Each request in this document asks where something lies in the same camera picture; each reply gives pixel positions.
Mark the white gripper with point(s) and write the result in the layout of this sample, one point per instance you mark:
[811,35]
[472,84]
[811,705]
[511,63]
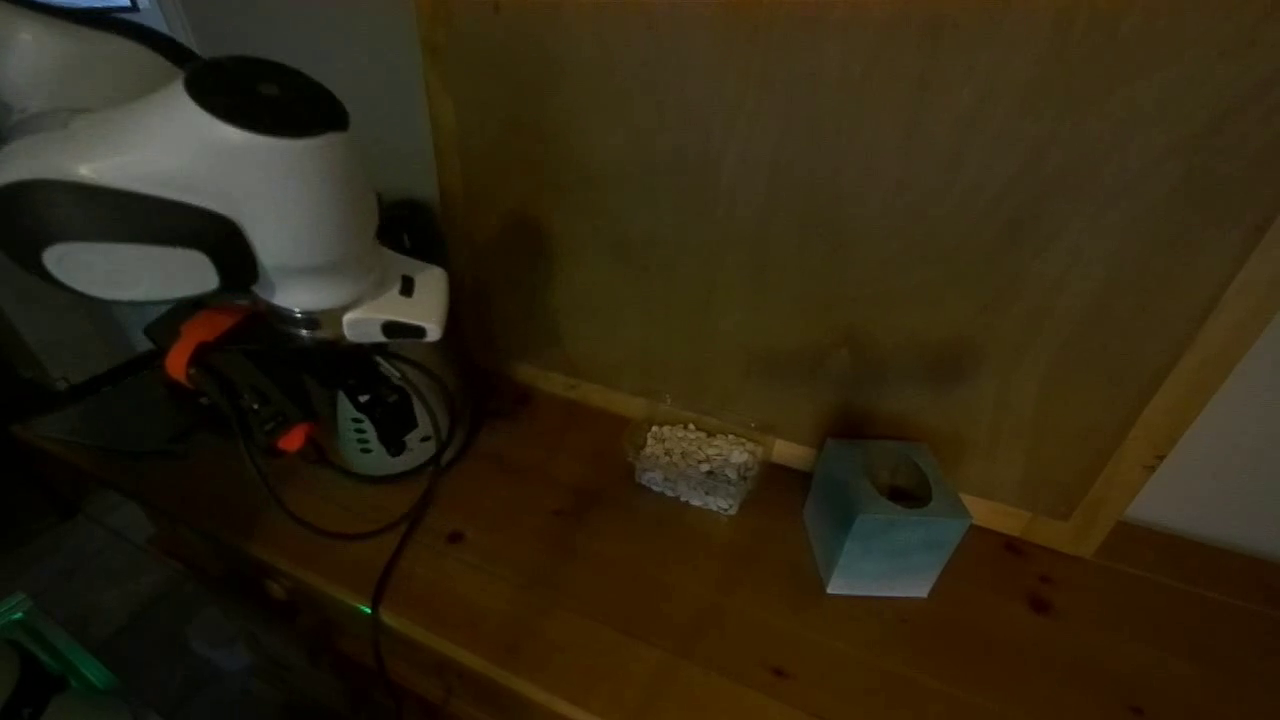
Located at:
[402,304]

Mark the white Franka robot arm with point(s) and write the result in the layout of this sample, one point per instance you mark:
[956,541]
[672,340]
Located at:
[266,200]

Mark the speckled grey sponge block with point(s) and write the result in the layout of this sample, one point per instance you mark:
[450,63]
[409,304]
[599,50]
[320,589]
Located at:
[700,467]

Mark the large wooden board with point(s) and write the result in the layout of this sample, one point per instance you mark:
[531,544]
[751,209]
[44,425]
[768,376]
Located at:
[853,200]

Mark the blue cube with hole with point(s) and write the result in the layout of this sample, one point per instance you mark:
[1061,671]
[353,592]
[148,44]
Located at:
[880,534]

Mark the aluminium frame lit green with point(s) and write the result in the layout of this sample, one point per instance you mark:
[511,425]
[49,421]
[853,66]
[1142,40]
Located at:
[54,647]

